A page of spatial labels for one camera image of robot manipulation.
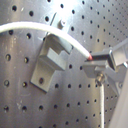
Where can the silver bracket screw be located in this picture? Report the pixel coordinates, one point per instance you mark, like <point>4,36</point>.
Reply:
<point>63,23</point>

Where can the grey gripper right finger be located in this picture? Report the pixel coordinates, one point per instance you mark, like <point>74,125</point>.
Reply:
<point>115,56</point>

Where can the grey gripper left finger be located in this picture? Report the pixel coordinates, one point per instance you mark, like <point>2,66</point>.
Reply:
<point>102,73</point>

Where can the grey metal cable clip bracket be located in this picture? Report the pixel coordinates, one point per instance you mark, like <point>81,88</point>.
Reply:
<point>49,60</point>

